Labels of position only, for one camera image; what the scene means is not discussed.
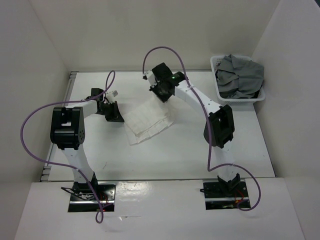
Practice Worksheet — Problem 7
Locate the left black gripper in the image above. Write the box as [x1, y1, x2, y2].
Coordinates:
[97, 100, 124, 123]

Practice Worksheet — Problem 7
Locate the white pleated skirt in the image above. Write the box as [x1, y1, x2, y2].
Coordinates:
[123, 96, 176, 146]

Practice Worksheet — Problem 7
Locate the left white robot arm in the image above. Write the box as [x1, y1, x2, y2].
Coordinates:
[50, 88, 125, 200]

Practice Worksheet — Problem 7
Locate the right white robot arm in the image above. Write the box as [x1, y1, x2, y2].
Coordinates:
[143, 63, 241, 197]

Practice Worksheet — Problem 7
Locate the grey skirt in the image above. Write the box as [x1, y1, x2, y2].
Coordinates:
[214, 54, 265, 99]

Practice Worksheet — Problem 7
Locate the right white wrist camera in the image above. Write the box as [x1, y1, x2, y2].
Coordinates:
[142, 70, 158, 88]

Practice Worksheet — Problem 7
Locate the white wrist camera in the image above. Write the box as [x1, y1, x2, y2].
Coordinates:
[105, 90, 119, 102]
[142, 70, 158, 88]

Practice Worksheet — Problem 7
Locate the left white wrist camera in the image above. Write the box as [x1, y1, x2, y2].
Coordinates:
[105, 90, 119, 102]

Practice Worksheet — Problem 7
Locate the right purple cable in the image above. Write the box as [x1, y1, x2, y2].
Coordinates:
[142, 46, 263, 210]

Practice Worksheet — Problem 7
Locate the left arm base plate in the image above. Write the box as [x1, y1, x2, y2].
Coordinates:
[61, 182, 116, 213]

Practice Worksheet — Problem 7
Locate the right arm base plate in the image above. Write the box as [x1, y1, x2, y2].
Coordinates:
[199, 181, 251, 210]

